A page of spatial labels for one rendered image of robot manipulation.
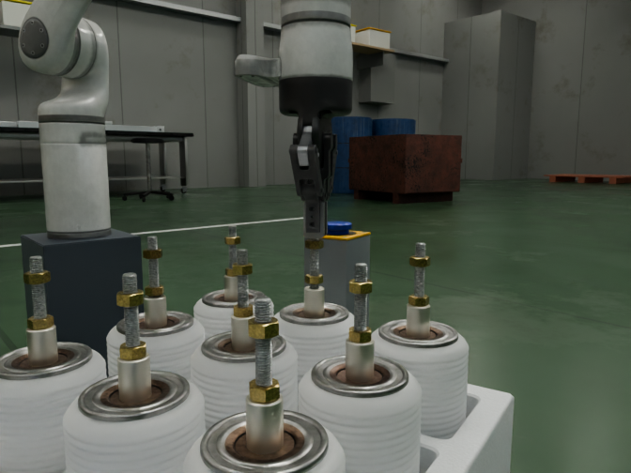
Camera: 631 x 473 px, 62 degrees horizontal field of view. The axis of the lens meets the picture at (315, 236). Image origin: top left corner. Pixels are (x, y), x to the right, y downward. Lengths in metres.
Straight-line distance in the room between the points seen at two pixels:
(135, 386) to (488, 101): 10.81
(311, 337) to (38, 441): 0.25
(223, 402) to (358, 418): 0.13
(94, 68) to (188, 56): 7.01
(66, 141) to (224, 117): 7.24
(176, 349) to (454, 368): 0.26
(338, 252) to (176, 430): 0.39
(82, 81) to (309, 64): 0.47
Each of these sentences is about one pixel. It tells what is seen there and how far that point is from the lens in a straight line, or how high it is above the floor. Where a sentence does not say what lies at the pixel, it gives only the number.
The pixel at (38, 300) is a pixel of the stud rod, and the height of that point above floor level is 0.30.
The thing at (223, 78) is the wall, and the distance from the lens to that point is 8.11.
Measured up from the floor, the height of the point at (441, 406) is 0.20.
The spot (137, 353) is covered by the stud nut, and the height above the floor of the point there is 0.29.
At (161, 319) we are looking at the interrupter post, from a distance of 0.56.
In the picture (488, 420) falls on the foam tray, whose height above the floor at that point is 0.18.
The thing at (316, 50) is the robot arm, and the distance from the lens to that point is 0.53.
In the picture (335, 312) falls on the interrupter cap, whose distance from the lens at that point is 0.58.
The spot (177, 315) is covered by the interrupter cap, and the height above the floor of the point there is 0.25.
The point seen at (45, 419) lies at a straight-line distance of 0.48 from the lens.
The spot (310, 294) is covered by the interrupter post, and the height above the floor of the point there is 0.28.
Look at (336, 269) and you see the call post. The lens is 0.72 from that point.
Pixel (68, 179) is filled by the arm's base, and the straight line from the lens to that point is 0.85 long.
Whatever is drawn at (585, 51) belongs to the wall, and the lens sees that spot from 11.82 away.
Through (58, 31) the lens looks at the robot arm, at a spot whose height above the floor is 0.59.
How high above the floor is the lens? 0.42
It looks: 8 degrees down
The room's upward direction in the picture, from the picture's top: straight up
